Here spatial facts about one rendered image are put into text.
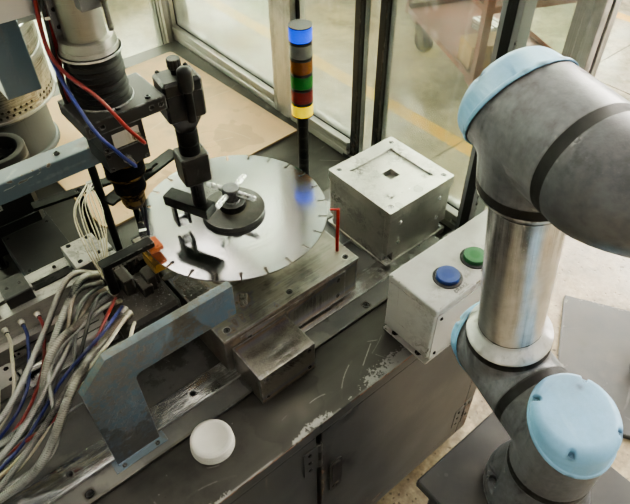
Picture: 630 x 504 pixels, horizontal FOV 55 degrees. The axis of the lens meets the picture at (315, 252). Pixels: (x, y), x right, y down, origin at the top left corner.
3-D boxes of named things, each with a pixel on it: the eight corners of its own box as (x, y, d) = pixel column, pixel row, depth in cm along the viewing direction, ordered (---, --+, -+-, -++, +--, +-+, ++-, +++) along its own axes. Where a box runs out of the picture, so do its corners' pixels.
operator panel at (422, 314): (479, 258, 125) (493, 203, 115) (522, 288, 119) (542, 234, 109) (382, 327, 113) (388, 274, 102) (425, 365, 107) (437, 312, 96)
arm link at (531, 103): (495, 437, 87) (547, 140, 47) (443, 357, 97) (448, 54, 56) (567, 403, 89) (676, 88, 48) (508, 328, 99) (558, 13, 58)
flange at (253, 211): (267, 190, 110) (266, 180, 108) (262, 232, 102) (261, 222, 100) (206, 190, 110) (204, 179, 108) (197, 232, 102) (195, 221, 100)
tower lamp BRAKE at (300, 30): (302, 32, 115) (301, 16, 113) (317, 40, 113) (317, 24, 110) (283, 39, 113) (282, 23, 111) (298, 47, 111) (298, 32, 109)
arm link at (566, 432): (542, 517, 79) (572, 472, 69) (485, 429, 87) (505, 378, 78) (616, 484, 82) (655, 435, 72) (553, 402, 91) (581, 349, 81)
